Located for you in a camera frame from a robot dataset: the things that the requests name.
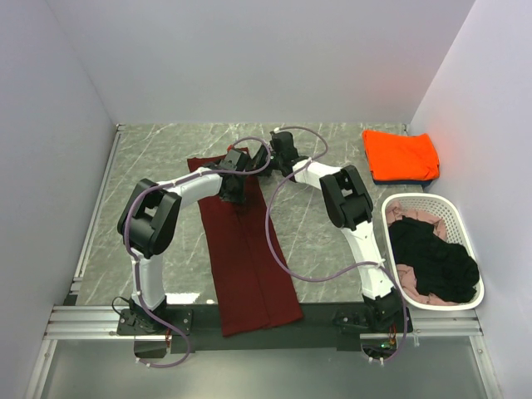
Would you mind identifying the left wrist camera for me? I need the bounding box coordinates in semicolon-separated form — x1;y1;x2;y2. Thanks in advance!
219;149;250;172

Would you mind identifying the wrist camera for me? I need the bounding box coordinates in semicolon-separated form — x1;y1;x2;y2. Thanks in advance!
219;149;250;172
270;131;298;160

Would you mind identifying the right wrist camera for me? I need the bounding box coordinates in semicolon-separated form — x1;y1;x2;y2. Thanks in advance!
270;131;298;160

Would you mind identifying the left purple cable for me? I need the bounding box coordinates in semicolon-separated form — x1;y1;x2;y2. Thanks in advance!
123;136;250;368

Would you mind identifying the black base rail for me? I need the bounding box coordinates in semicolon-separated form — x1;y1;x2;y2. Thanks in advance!
116;302;413;358

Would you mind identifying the dark red t-shirt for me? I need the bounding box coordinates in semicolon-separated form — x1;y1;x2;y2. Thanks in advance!
199;176;303;337

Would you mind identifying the black garment in basket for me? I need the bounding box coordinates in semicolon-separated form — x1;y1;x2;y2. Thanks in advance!
388;217;480;306

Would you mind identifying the folded orange t-shirt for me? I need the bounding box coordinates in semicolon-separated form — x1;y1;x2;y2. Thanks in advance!
362;130;440;183

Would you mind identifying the folded blue t-shirt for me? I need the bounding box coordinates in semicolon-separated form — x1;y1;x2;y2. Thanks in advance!
367;155;440;186

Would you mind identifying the white plastic laundry basket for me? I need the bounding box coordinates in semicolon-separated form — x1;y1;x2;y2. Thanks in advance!
381;193;485;312

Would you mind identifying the pink garment in basket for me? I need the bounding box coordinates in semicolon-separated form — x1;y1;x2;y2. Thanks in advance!
385;200;456;307

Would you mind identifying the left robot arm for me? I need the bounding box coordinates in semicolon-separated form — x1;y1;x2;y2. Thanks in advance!
117;167;245;334

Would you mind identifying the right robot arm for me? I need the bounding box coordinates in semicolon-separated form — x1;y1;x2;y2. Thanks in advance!
246;145;404;332

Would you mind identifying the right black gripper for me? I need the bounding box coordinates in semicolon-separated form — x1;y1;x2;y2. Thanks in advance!
245;144;283;178

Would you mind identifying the purple cable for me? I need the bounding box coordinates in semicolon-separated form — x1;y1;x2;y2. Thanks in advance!
264;125;412;363
123;136;250;368

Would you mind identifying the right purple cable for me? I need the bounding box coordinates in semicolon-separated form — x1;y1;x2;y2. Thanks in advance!
264;125;412;363

